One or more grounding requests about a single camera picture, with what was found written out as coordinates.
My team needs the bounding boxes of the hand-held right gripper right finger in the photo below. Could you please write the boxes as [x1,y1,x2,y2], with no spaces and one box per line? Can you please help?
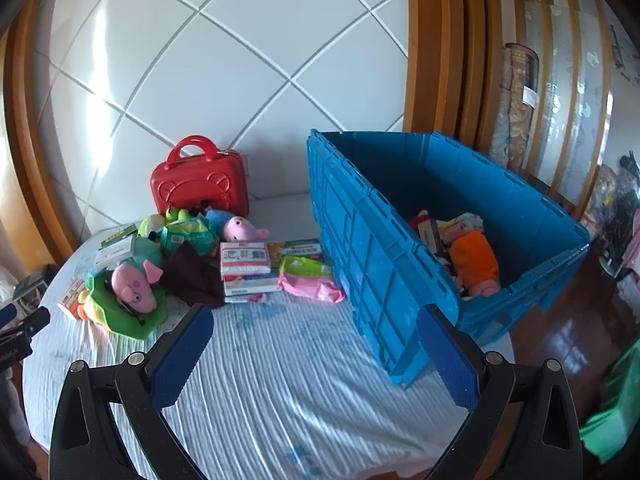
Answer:
[416,304,585,480]

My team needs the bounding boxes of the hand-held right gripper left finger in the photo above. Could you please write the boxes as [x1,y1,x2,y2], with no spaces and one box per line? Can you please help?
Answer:
[49,304,215,480]

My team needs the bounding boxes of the green plush hat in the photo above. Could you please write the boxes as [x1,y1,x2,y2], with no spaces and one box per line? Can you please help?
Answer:
[82,267,171,342]

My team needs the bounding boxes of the dark brown cloth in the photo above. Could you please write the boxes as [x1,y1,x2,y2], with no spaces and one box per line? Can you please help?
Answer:
[160,240,227,308]

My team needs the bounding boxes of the pink white tissue packet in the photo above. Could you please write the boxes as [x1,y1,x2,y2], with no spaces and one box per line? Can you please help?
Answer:
[220,241,272,277]

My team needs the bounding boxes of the teal wipes packet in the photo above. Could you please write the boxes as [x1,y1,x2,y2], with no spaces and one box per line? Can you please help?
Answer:
[160,217,221,256]

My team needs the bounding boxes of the blue plastic crate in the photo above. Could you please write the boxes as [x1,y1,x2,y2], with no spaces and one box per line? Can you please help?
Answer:
[306,128,592,388]

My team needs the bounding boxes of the pink green wipes packet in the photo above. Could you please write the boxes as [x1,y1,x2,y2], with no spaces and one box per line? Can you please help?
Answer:
[277,256,346,305]

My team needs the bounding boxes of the small dark box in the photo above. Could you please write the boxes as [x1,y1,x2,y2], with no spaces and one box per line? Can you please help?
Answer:
[12,265,51,311]

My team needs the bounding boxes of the orange white cardboard box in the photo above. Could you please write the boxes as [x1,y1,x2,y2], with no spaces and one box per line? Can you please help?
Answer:
[57,278,88,318]

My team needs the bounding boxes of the pink pig plush teal outfit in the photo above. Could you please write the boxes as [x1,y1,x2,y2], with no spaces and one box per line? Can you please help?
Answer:
[111,237,166,311]

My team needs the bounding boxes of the pink pig plush orange outfit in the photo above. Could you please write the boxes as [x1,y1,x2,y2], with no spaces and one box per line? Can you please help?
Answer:
[447,232,502,301]

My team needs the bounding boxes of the white striped bedsheet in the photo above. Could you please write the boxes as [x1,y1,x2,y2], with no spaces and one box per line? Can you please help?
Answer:
[22,192,516,480]

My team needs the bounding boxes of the green cardboard box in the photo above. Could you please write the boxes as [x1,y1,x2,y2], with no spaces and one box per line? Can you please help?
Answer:
[101,223,140,248]

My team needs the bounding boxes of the small white carton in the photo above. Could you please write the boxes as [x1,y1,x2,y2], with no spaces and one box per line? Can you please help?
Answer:
[417,220,446,256]

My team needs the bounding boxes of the yellow green plush ball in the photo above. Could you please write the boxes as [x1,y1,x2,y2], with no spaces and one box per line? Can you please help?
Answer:
[138,214,167,238]

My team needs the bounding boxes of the pink pig plush blue outfit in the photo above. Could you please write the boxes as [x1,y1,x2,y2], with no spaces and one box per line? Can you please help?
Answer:
[205,209,269,243]

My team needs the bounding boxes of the pink printed box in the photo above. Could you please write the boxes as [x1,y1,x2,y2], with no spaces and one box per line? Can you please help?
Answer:
[440,212,485,238]

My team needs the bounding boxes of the green plastic bag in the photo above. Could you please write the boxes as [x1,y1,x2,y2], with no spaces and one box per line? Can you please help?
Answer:
[580,337,640,466]

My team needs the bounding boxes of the red toy suitcase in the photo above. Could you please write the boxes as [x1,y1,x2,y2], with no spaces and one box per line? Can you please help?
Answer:
[151,135,251,218]

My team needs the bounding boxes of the rolled white fabric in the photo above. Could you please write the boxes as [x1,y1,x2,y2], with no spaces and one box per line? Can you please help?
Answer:
[489,87,513,168]

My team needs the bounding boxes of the dark cluttered pile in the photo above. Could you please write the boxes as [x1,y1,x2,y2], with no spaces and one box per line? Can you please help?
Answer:
[585,155,640,281]

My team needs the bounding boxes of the rolled patterned carpet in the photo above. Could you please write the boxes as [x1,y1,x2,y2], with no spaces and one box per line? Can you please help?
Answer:
[502,42,542,176]

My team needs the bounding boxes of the white padded headboard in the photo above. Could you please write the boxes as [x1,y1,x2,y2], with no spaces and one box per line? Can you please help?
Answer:
[10,0,411,256]

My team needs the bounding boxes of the wooden slatted screen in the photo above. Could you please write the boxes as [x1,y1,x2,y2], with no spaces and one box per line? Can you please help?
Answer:
[405,0,618,221]

